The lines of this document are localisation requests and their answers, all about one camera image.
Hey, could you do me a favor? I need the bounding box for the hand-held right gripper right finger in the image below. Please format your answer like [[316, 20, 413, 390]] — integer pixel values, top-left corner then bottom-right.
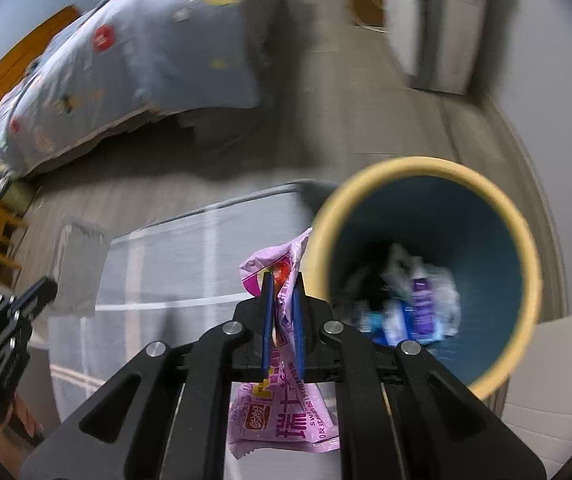
[[291, 275, 549, 480]]

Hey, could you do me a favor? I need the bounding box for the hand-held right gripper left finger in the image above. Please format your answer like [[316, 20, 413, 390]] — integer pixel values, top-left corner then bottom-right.
[[18, 272, 277, 480]]

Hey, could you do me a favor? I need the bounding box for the white plastic wrapper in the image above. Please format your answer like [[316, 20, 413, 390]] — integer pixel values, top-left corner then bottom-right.
[[383, 245, 461, 336]]

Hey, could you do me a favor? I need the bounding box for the grey bed sheet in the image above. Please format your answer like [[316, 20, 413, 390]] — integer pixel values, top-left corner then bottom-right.
[[176, 105, 267, 151]]

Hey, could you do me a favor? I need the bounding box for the purple bottle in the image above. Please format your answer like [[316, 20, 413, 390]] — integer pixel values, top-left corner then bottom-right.
[[411, 277, 439, 341]]

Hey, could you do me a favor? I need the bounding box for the teal waste bin yellow rim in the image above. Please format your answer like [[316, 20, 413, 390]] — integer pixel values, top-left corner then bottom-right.
[[311, 156, 542, 401]]

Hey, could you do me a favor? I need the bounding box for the wooden bed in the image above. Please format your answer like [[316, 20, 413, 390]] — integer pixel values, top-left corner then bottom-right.
[[0, 5, 267, 178]]

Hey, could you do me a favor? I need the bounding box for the printed blue blanket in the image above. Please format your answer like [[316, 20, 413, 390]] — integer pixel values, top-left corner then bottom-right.
[[0, 0, 287, 178]]

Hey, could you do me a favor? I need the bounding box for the pink snack wrapper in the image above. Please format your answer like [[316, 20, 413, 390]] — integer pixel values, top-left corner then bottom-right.
[[228, 227, 341, 461]]

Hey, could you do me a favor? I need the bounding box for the white air purifier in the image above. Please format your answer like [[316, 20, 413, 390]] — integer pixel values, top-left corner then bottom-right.
[[381, 0, 491, 96]]

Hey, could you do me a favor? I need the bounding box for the small green bin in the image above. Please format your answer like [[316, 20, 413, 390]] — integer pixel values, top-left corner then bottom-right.
[[0, 177, 34, 211]]

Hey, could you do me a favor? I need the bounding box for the beige sofa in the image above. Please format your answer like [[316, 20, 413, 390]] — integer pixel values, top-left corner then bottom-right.
[[500, 302, 572, 466]]

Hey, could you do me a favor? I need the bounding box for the white cable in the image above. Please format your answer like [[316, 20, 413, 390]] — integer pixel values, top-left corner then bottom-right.
[[351, 15, 391, 33]]

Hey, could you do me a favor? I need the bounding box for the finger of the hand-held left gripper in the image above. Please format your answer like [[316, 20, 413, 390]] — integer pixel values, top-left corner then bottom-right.
[[13, 276, 59, 321]]

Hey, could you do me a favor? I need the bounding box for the blue wet wipes pack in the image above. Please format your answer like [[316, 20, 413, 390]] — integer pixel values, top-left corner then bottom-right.
[[373, 300, 417, 346]]

